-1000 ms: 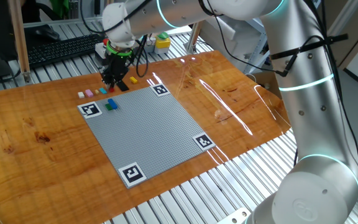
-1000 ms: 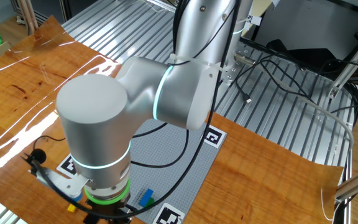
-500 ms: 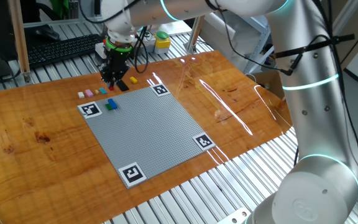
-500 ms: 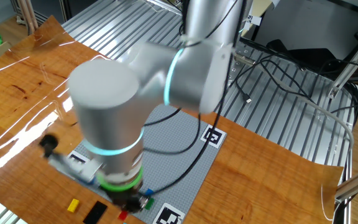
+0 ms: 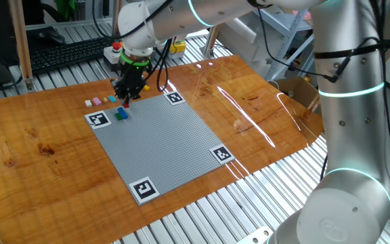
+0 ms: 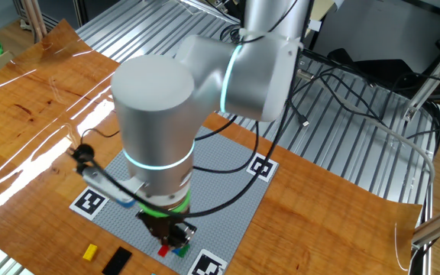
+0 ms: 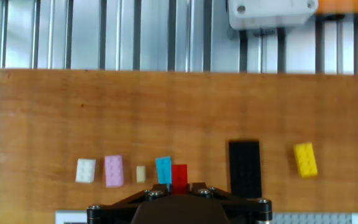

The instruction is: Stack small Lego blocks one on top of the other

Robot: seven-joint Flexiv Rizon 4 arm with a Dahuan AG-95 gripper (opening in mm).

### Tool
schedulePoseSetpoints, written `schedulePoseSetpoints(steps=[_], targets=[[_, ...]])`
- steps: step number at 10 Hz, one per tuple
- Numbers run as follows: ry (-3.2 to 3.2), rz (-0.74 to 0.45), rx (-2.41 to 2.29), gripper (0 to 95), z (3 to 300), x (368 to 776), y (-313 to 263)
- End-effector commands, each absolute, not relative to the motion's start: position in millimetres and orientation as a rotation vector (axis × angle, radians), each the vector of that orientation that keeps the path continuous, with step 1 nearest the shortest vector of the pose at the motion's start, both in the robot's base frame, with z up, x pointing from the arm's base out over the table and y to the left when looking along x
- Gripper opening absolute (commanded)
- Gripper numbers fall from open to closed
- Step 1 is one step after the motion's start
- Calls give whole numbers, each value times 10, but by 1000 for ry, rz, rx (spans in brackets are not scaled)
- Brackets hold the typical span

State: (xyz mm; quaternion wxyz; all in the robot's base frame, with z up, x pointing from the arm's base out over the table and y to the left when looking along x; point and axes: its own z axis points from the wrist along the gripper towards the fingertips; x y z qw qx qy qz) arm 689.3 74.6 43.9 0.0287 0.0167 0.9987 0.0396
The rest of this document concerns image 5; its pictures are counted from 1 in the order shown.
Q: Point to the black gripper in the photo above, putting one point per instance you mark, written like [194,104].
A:
[134,79]

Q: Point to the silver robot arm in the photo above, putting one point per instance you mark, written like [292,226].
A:
[344,135]

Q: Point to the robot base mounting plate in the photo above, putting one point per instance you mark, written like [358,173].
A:
[256,237]

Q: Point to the cyan Lego brick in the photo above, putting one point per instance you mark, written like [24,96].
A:
[112,98]

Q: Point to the blue Lego brick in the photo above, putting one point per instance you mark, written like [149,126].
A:
[122,112]

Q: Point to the green Lego brick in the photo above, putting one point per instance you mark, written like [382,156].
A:
[117,117]

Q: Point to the pink Lego brick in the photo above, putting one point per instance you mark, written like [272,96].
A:
[97,101]

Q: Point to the white Lego brick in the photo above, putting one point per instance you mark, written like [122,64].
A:
[88,103]

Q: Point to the grey Lego baseplate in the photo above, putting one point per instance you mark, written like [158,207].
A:
[157,145]

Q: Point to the white emergency stop box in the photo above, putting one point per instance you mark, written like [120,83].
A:
[111,57]

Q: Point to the black white fiducial marker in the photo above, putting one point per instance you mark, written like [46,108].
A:
[97,119]
[175,98]
[222,154]
[144,190]

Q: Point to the black keyboard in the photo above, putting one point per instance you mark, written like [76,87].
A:
[66,54]

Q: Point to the black computer mouse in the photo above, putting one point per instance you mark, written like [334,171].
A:
[51,34]

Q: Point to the green cloth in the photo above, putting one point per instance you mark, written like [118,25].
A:
[64,8]

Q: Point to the wood pattern table mat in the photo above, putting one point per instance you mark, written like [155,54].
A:
[29,169]

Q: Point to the cardboard box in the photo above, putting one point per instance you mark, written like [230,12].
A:
[296,89]

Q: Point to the wooden post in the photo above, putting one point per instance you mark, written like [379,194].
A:
[117,13]
[211,42]
[314,104]
[20,40]

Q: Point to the white metal shelf frame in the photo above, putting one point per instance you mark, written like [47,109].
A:
[283,23]

